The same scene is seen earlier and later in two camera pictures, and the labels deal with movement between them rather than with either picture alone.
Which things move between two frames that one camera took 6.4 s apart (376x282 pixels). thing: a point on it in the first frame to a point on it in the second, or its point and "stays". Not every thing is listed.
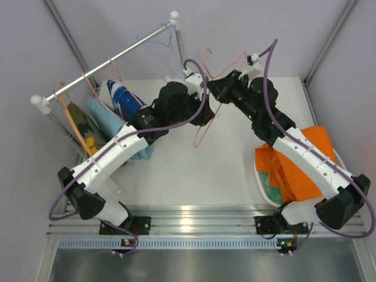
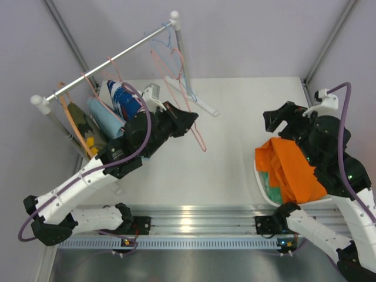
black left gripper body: [190, 108] to [164, 132]
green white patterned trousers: [274, 193] stays
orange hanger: [64, 93] stays
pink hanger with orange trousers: [230, 65] to [175, 84]
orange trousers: [296, 184] stays
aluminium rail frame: [186, 221] stays
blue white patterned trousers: [125, 103] stays
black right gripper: [221, 88] to [286, 111]
